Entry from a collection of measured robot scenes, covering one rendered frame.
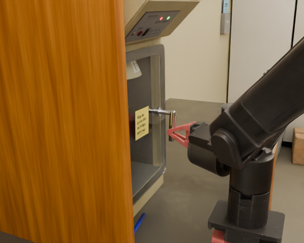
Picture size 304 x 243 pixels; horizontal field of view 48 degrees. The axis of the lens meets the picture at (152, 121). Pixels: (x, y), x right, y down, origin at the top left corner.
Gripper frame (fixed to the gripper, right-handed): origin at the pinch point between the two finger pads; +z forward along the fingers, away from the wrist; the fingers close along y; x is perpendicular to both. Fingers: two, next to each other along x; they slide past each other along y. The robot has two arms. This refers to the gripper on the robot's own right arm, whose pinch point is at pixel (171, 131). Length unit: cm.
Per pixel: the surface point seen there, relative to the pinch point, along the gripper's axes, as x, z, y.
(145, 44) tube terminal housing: -23.9, 5.6, 7.8
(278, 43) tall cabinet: -38, 0, -282
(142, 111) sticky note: -6.8, 4.1, 11.0
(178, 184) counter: 19.5, 0.3, -9.9
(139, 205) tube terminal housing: 20.6, 4.9, 8.4
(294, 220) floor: 92, -36, -163
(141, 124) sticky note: -3.6, 4.0, 11.6
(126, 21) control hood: -27.4, -1.2, 30.2
